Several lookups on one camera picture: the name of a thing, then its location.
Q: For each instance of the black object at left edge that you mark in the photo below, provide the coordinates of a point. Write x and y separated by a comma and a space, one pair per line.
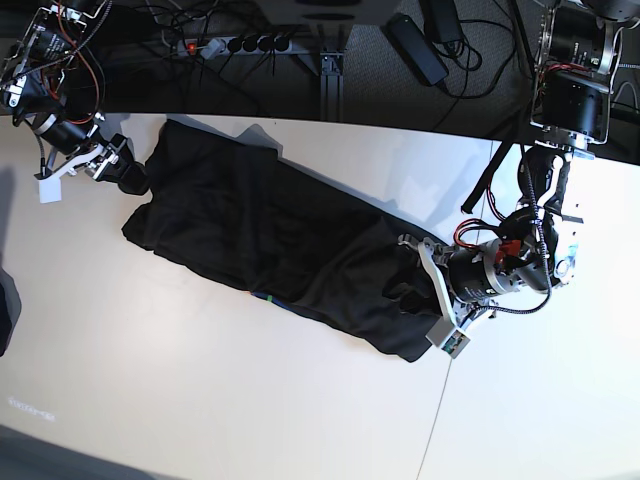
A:
11, 307

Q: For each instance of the black tripod stand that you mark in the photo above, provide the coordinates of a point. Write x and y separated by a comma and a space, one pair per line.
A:
524, 47

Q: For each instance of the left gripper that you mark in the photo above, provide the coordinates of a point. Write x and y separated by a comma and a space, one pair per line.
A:
473, 278

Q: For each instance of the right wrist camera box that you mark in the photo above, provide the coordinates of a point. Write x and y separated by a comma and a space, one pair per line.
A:
50, 190

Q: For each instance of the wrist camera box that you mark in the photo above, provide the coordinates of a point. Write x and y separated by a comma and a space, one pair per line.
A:
50, 190
449, 341

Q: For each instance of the dark grey T-shirt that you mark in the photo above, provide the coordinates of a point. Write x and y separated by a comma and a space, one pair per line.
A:
238, 215

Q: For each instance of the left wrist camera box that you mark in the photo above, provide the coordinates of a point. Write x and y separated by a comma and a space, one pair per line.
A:
449, 341

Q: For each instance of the aluminium frame post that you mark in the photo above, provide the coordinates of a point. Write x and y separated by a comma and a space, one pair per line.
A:
324, 58

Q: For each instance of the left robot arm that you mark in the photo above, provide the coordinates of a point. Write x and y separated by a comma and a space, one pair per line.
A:
535, 246

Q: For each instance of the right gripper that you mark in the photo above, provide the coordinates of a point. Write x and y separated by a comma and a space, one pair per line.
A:
107, 160

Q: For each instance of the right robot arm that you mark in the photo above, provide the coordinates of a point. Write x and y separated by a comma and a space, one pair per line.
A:
52, 82

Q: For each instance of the grey power strip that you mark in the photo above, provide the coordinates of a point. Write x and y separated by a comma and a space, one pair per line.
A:
214, 47

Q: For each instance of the black power adapter brick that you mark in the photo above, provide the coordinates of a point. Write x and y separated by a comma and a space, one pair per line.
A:
418, 54

